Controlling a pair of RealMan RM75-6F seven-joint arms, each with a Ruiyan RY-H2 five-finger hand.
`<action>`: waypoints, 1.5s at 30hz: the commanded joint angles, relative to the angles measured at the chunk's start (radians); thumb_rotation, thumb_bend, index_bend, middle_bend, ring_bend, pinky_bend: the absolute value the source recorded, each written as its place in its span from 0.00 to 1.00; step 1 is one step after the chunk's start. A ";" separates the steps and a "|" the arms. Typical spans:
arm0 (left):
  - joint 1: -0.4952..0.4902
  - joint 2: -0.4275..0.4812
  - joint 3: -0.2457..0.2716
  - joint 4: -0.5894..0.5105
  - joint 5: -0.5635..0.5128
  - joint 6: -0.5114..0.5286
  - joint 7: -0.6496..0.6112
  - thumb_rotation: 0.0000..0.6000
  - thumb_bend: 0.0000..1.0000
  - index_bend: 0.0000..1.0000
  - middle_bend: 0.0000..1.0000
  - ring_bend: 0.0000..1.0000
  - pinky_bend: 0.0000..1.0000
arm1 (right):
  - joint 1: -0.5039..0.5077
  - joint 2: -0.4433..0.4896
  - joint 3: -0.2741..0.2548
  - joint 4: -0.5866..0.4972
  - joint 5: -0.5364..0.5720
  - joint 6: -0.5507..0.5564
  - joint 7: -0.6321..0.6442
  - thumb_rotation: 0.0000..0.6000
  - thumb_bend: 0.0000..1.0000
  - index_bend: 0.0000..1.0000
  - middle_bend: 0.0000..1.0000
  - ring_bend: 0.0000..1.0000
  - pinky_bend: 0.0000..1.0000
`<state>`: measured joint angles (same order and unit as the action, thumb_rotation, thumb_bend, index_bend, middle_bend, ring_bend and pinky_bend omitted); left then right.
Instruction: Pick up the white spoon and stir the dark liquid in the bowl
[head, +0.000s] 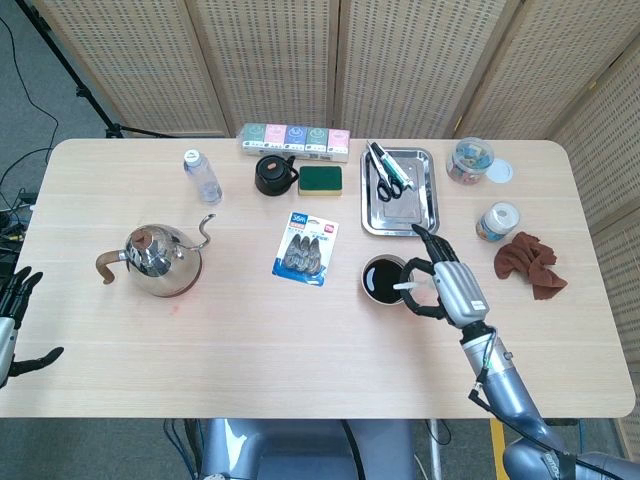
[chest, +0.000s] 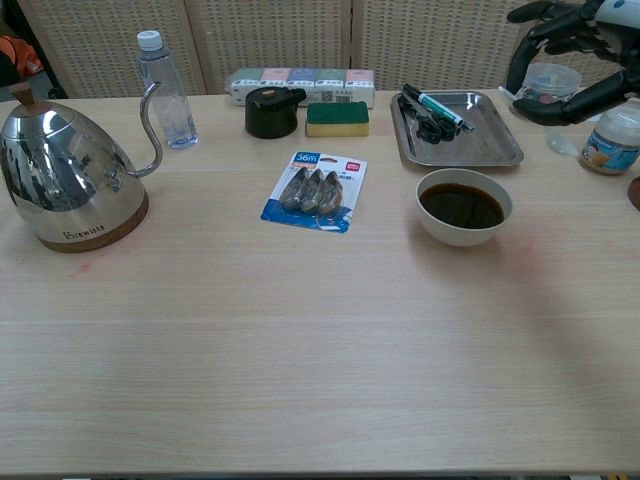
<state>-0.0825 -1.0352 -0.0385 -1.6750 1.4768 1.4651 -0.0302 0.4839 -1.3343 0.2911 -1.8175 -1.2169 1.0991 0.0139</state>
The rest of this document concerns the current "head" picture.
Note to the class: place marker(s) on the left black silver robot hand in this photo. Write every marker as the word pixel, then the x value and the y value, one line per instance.
pixel 12 295

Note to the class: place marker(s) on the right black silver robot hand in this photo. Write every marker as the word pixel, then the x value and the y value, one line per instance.
pixel 457 290

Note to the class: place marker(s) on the white plastic spoon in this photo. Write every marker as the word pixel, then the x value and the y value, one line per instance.
pixel 405 286

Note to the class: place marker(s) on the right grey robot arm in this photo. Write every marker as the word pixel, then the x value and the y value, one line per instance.
pixel 510 395

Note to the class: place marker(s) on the white bowl of coffee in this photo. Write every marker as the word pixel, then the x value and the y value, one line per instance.
pixel 380 280

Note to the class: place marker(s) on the brown crumpled cloth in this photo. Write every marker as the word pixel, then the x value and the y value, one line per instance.
pixel 527 262

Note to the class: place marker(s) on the small can with white lid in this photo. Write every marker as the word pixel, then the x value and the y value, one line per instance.
pixel 497 222

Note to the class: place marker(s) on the rectangular steel tray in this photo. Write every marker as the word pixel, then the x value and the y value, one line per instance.
pixel 405 210

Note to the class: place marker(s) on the white round jar lid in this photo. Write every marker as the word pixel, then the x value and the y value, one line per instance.
pixel 501 171

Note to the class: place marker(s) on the clear jar with colourful contents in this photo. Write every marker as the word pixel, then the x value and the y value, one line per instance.
pixel 469 160

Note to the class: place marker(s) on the white green tube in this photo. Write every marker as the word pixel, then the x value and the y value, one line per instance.
pixel 397 170

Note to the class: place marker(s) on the steel gooseneck kettle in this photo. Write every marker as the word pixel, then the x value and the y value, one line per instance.
pixel 160 260

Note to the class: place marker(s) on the white table leg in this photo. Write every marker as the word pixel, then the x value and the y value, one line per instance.
pixel 437 450

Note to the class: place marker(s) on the green yellow sponge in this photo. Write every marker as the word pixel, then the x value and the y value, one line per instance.
pixel 320 178

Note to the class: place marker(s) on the black tripod stand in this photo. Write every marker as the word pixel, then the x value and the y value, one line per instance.
pixel 80 90

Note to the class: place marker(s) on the black round lidded pot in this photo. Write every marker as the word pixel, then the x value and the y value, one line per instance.
pixel 272 175

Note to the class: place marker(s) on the multicolour tissue multipack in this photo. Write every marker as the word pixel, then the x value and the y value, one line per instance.
pixel 295 137

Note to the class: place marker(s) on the clear plastic water bottle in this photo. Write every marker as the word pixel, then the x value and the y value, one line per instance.
pixel 202 177

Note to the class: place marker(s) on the grey robot torso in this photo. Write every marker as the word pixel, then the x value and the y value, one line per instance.
pixel 300 450

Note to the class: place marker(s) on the woven folding screen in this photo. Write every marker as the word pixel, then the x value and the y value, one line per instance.
pixel 280 60

